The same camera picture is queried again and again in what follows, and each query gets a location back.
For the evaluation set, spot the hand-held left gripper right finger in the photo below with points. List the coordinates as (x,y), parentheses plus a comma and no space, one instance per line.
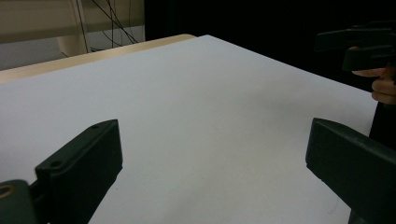
(355,168)

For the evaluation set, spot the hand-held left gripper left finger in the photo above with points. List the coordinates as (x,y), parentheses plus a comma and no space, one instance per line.
(84,161)

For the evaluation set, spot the black curtain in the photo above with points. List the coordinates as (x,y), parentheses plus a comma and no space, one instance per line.
(255,21)

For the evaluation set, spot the beige wooden board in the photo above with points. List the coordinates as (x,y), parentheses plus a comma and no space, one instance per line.
(81,59)

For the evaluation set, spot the beige wooden furniture frame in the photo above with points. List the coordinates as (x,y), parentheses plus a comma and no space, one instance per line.
(40,21)

